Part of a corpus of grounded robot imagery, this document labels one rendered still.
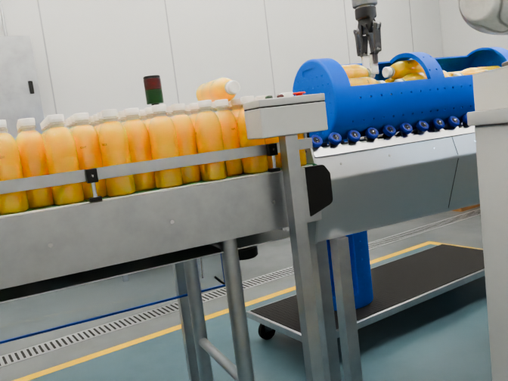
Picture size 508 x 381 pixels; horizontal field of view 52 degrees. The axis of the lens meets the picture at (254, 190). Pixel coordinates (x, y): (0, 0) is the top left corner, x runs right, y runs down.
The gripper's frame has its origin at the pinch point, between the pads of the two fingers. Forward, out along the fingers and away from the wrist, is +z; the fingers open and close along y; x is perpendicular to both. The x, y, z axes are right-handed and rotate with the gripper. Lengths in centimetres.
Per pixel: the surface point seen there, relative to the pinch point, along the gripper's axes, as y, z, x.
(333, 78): -13.1, 4.7, 25.1
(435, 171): -13.0, 40.1, -14.1
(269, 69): 355, -42, -144
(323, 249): 4, 63, 25
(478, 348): 0, 120, -43
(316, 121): -34, 17, 46
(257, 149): -21, 23, 58
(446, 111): -11.2, 19.5, -23.4
